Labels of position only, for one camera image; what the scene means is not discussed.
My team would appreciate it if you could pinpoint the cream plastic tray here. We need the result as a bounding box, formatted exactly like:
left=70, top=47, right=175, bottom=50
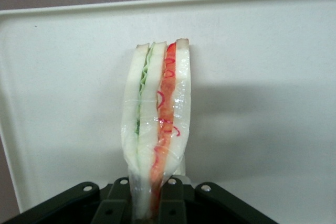
left=0, top=0, right=336, bottom=215

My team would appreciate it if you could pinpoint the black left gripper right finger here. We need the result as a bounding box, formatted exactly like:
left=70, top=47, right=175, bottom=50
left=156, top=176, right=279, bottom=224

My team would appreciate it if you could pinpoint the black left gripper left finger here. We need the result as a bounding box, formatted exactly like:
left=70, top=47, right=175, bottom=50
left=0, top=176, right=135, bottom=224

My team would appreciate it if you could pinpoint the plastic triangle sandwich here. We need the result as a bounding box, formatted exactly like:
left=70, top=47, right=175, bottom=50
left=120, top=37, right=192, bottom=221

